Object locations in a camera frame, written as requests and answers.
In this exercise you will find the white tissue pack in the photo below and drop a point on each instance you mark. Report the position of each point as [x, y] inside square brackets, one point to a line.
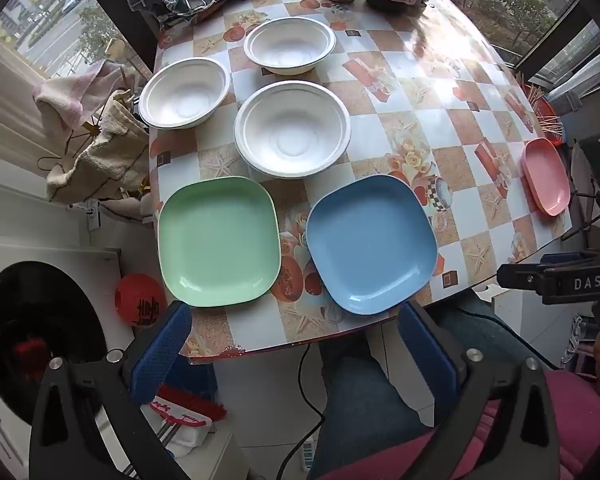
[192, 437]

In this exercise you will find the white power strip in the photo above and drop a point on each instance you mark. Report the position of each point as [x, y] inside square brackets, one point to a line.
[307, 455]

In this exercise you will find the red paper lantern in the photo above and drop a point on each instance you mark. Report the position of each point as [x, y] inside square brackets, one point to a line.
[141, 300]

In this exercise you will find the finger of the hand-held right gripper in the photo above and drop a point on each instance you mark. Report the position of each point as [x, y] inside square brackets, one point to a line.
[520, 276]
[570, 259]

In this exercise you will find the pink square plate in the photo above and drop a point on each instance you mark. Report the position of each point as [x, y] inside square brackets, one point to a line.
[547, 175]

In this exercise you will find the checkered printed tablecloth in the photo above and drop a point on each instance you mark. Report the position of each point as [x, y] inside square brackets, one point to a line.
[420, 110]

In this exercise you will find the blue square plate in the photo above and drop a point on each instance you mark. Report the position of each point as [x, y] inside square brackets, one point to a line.
[372, 245]

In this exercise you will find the red toothpick holder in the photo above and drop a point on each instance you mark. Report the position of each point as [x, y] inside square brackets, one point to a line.
[542, 110]

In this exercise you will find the white washing machine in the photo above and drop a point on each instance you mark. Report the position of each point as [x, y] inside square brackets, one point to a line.
[40, 310]

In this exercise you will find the white wall socket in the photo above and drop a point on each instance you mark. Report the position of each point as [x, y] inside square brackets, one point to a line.
[92, 215]

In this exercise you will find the red bristle brush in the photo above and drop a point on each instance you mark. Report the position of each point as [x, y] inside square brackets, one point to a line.
[200, 405]

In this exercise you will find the blue box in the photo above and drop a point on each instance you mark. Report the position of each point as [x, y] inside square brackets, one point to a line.
[202, 377]

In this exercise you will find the green square plate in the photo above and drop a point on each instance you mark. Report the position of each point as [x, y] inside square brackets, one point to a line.
[219, 242]

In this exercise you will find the pink towel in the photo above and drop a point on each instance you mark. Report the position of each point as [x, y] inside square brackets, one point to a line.
[75, 92]

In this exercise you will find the person's blue jeans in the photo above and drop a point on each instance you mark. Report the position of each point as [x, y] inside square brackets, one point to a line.
[365, 410]

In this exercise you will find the gold drying rack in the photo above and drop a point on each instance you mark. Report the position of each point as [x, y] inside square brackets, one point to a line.
[92, 130]

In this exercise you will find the white disposable bowl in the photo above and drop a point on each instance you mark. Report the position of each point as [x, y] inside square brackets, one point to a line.
[292, 130]
[182, 92]
[290, 45]

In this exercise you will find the black window frame post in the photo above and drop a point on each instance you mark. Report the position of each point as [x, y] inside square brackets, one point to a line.
[130, 10]

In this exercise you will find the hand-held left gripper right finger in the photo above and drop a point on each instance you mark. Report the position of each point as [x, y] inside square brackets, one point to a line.
[422, 355]

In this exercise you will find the pink garment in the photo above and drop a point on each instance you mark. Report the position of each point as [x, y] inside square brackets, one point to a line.
[580, 410]

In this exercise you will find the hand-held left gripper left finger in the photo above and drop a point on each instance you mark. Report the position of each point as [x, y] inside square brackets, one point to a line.
[162, 355]

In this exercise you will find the beige towel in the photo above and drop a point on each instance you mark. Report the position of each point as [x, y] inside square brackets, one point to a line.
[105, 160]

